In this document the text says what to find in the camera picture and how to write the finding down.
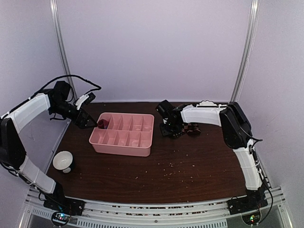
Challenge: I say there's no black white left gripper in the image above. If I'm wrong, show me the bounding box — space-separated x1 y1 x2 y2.
50 100 98 129

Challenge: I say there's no magenta purple sock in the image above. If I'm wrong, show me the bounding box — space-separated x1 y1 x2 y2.
97 119 109 129

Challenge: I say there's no brown checkered sock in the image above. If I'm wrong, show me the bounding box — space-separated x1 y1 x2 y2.
182 123 201 137

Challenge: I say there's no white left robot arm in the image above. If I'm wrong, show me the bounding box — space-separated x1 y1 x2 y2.
0 78 101 211

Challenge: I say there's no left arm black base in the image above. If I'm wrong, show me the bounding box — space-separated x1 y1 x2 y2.
43 193 85 216

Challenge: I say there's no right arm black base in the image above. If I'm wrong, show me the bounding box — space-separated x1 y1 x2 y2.
227 196 268 215

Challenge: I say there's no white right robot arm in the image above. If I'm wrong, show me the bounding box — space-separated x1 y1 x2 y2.
156 100 266 210

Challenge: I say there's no pink divided plastic tray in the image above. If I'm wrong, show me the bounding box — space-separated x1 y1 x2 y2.
89 113 154 157

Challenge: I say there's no white scalloped bowl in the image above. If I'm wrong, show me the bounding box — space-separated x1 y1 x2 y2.
199 100 216 106

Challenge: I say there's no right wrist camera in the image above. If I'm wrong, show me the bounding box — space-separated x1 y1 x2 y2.
155 100 174 118

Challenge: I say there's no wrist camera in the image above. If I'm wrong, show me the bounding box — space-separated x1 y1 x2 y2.
84 92 96 105
155 100 174 118

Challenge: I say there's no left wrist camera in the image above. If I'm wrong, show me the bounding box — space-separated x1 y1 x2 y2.
84 92 96 105

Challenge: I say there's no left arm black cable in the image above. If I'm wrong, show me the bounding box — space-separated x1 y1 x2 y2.
35 75 103 95

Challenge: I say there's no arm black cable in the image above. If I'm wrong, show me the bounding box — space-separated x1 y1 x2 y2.
239 123 274 214
35 75 103 95

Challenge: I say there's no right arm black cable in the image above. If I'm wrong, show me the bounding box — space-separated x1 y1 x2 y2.
239 123 274 214

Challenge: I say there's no aluminium front frame rail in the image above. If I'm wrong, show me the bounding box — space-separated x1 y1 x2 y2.
19 186 293 228

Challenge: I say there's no aluminium right corner post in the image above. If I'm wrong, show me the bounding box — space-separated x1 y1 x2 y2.
230 0 260 102

